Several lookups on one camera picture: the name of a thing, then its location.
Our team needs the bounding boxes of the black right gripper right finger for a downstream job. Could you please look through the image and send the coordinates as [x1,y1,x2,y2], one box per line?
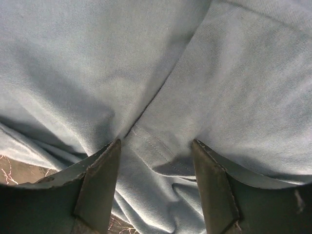
[192,140,312,234]

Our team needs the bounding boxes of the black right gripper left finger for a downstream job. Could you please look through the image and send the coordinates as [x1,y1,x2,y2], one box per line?
[0,139,121,234]

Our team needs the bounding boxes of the grey-blue t shirt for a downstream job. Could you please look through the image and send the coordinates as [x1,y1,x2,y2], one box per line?
[0,0,312,234]

